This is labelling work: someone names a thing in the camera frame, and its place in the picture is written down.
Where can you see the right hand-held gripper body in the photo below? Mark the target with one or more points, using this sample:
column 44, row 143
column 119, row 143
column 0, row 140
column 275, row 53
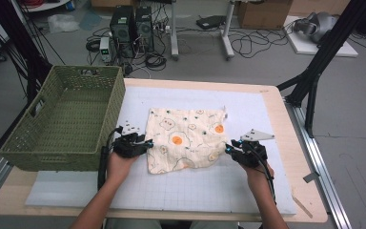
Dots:
column 251, row 154

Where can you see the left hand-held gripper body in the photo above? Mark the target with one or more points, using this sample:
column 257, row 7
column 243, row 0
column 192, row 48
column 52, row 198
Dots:
column 127, row 146

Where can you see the cream cloth with egg print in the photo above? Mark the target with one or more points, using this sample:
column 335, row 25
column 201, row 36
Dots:
column 187, row 140

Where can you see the green woven basket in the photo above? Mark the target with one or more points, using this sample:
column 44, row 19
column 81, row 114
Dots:
column 76, row 105

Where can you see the person's left hand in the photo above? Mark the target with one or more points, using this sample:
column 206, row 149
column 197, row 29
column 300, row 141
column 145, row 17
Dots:
column 120, row 167

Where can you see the person's right hand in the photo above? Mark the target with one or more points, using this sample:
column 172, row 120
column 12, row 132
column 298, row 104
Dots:
column 257, row 178

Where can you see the white grid mat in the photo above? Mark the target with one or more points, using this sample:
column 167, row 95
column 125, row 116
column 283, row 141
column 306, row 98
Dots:
column 203, row 191

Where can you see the grey tape piece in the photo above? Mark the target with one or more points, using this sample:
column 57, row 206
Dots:
column 310, row 177

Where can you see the grey bench power supply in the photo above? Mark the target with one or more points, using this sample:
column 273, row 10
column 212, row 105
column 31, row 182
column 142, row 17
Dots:
column 105, row 49

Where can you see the black computer tower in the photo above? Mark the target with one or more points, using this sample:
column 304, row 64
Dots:
column 122, row 28
column 144, row 28

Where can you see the white desk leg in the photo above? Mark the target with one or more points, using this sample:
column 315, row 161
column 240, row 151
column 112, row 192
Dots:
column 174, row 31
column 227, row 31

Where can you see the white floor board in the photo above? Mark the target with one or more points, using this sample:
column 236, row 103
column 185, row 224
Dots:
column 305, row 47

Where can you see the black flat device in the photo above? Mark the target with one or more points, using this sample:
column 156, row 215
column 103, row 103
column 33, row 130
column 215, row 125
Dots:
column 210, row 22

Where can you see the teal sheet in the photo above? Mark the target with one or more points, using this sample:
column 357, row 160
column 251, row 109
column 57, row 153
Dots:
column 90, row 19

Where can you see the large cardboard box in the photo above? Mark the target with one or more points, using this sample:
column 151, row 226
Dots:
column 263, row 14

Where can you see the clear plastic bag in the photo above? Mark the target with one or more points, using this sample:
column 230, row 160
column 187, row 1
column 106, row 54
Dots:
column 62, row 23

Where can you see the grey headset device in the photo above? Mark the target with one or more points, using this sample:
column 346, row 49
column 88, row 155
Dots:
column 317, row 27

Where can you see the black metal frame stand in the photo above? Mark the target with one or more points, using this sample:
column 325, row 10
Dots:
column 28, row 57
column 327, row 47

